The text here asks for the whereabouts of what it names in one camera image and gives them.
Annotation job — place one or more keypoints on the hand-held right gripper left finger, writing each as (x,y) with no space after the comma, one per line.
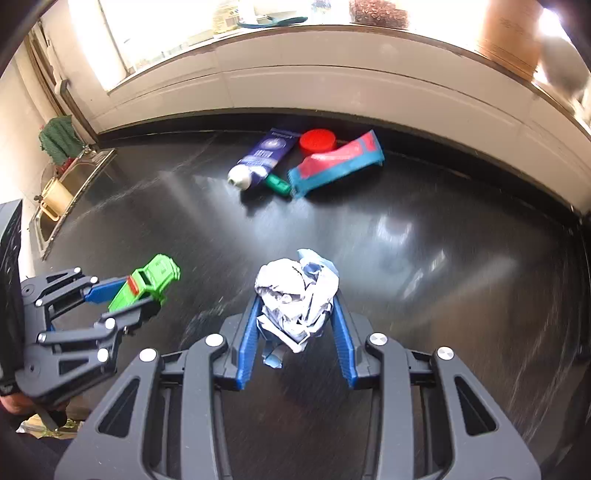
(247,341)

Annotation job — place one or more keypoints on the white stone mortar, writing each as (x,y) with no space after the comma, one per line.
(563,64)

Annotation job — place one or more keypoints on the jar of red beans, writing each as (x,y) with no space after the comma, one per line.
(378,14)

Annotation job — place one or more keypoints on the wooden utensil holder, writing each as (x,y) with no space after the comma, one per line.
(508,32)

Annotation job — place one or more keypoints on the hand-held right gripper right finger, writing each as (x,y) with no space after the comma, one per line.
(344,341)

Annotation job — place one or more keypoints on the blue and white tube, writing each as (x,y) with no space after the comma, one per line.
(265,154)

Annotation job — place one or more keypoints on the steel sink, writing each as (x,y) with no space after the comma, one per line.
(78,170)

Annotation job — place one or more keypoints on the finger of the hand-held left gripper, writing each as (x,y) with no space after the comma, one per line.
(115,323)
(106,288)

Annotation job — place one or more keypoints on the red round lid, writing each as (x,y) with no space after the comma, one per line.
(317,141)

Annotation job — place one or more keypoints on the white paper ball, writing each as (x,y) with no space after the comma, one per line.
(295,295)

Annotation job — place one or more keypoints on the small green cap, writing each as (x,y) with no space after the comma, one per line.
(278,183)

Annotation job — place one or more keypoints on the green carton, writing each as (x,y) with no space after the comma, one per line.
(152,277)

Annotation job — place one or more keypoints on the yellow pot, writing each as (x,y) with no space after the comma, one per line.
(56,198)

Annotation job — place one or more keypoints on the black plastic crate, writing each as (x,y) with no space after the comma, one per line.
(9,258)

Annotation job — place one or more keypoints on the green cloth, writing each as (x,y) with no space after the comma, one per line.
(60,138)

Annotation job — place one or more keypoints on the dish soap bottle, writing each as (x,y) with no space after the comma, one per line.
(225,16)

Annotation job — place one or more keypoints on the red and blue packet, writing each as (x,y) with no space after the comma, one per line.
(337,166)

